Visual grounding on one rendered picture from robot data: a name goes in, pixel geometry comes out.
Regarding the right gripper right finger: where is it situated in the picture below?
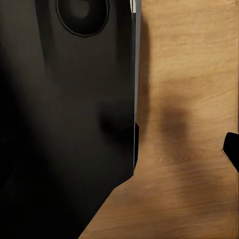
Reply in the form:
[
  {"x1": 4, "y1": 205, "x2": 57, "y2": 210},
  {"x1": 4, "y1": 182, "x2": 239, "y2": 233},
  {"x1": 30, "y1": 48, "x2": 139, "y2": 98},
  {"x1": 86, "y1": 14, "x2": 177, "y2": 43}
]
[{"x1": 223, "y1": 132, "x2": 239, "y2": 173}]

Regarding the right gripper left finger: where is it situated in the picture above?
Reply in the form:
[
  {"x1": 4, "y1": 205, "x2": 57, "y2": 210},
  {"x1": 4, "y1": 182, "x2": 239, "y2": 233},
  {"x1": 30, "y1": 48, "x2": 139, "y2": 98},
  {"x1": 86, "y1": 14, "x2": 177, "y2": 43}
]
[{"x1": 0, "y1": 132, "x2": 26, "y2": 192}]

